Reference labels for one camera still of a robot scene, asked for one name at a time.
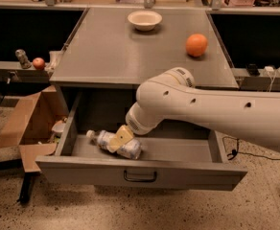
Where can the black small device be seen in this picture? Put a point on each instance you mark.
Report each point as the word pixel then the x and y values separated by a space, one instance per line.
pixel 252 70

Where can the grey cabinet counter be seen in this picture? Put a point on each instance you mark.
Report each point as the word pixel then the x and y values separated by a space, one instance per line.
pixel 107 52

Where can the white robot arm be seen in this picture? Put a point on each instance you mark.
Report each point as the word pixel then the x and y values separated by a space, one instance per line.
pixel 250 116

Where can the small grey figurine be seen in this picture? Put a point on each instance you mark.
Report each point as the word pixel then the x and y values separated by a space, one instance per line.
pixel 23 59

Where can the grey side shelf right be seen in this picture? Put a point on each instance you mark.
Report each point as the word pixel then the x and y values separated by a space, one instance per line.
pixel 268 80

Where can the brown cardboard box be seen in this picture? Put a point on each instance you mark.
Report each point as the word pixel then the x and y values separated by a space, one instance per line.
pixel 29 128

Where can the red apple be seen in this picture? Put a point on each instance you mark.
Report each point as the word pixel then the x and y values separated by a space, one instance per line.
pixel 39 63

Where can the black drawer handle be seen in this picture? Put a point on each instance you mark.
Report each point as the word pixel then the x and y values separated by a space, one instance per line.
pixel 140 178

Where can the grey side shelf left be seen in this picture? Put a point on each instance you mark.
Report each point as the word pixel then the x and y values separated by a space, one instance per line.
pixel 12 71

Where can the clear plastic water bottle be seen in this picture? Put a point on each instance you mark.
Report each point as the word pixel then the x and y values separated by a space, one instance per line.
pixel 101 139

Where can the grey open top drawer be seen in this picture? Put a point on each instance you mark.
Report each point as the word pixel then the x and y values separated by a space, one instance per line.
pixel 185 156

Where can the orange fruit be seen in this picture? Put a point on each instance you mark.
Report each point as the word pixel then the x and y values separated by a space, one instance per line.
pixel 196 45

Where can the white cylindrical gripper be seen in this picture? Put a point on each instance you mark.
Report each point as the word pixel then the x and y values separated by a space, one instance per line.
pixel 134 121

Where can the white plastic bag in box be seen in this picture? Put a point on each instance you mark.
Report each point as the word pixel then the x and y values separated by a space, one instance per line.
pixel 58 128

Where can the white ceramic bowl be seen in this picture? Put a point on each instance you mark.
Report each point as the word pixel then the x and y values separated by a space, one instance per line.
pixel 144 21

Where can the grey side shelf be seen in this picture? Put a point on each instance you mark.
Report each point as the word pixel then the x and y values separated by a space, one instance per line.
pixel 12 71
pixel 268 80

